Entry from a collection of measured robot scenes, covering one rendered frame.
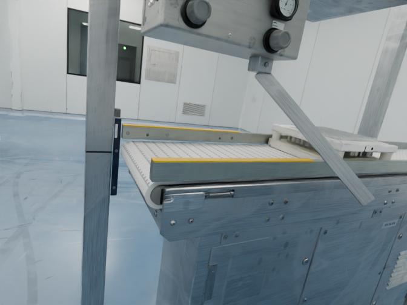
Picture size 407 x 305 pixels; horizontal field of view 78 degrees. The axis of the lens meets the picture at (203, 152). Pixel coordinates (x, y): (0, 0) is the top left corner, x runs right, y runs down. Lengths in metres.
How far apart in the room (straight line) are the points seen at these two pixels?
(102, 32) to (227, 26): 0.34
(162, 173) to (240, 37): 0.22
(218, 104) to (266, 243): 5.70
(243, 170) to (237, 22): 0.23
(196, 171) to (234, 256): 0.28
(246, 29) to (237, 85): 6.07
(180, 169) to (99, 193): 0.34
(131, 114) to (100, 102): 5.10
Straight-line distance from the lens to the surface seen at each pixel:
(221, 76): 6.24
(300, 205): 0.60
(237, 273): 0.67
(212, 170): 0.42
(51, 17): 5.75
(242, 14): 0.38
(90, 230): 0.74
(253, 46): 0.38
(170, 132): 0.66
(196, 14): 0.32
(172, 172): 0.39
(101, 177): 0.68
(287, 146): 0.77
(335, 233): 0.86
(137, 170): 0.47
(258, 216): 0.53
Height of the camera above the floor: 0.98
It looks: 14 degrees down
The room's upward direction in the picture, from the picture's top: 9 degrees clockwise
